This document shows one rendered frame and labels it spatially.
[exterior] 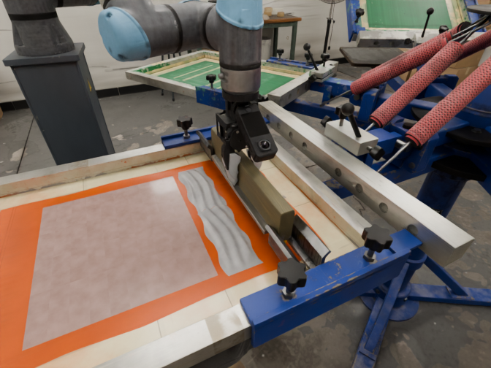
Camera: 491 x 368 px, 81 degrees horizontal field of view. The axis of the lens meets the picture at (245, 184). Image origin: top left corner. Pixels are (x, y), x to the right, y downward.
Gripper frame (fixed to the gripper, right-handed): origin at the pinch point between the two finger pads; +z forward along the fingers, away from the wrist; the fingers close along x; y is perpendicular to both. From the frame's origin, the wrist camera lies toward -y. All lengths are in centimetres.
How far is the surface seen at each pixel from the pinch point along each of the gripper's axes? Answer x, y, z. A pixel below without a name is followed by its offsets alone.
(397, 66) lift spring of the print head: -63, 19, -13
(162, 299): 23.4, -17.7, 5.6
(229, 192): 2.4, 3.8, 5.7
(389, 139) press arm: -39.9, -3.4, -2.8
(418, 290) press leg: -96, -9, 96
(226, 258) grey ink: 10.8, -15.0, 5.1
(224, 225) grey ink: 7.9, -6.9, 4.9
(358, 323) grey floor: -59, -8, 101
